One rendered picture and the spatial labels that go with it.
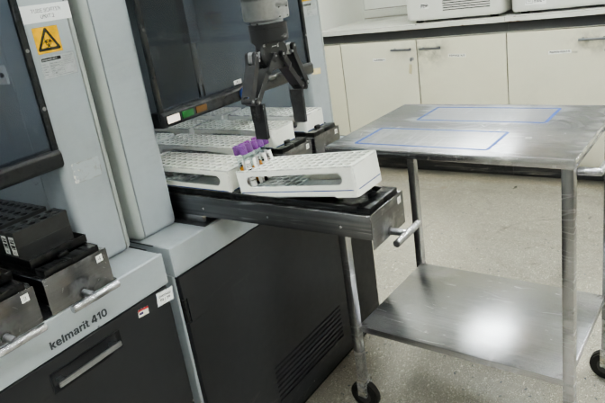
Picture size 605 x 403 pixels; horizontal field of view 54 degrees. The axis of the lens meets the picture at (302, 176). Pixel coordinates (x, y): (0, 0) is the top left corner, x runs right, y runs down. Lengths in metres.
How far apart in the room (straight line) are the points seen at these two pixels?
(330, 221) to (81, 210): 0.49
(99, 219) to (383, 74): 2.66
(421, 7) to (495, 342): 2.29
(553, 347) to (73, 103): 1.25
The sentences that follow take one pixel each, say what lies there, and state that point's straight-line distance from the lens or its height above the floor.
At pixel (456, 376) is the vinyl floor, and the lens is 2.01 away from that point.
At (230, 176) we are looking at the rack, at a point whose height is 0.85.
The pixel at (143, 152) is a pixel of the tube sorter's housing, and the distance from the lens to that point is 1.34.
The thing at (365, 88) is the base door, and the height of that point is 0.53.
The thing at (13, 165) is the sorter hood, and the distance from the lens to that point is 1.16.
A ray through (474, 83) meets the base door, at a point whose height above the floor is 0.55.
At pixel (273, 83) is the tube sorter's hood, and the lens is 1.63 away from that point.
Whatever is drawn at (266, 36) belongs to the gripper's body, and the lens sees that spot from 1.15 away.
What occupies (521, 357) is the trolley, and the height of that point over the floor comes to 0.28.
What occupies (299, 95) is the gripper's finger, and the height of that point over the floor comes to 1.00.
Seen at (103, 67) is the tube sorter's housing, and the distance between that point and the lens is 1.29.
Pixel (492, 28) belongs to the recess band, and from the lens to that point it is 3.46.
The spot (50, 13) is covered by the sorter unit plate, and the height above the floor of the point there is 1.24.
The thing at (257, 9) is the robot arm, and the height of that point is 1.19.
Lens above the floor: 1.23
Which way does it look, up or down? 18 degrees down
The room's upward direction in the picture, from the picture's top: 9 degrees counter-clockwise
